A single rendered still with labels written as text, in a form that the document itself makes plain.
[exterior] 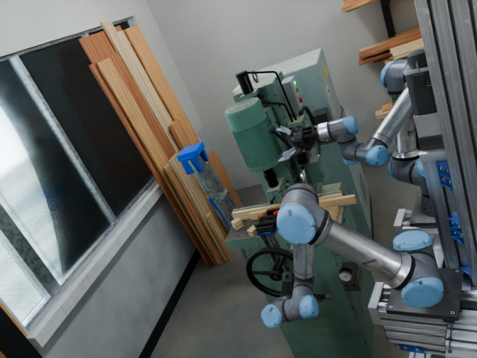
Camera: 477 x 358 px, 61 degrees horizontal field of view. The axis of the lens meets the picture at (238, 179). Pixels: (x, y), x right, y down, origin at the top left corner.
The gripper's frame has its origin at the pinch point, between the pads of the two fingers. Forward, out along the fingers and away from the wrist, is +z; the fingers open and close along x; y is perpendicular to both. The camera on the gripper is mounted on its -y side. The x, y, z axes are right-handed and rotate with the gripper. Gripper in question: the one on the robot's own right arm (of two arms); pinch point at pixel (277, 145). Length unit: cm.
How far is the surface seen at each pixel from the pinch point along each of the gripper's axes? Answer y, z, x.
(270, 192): -21.1, 13.3, 13.1
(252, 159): -4.2, 14.2, 1.6
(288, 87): -14.4, -2.6, -36.9
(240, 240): -26, 34, 33
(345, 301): -59, -7, 64
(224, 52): -143, 107, -182
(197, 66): -143, 140, -179
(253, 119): 7.9, 7.1, -11.5
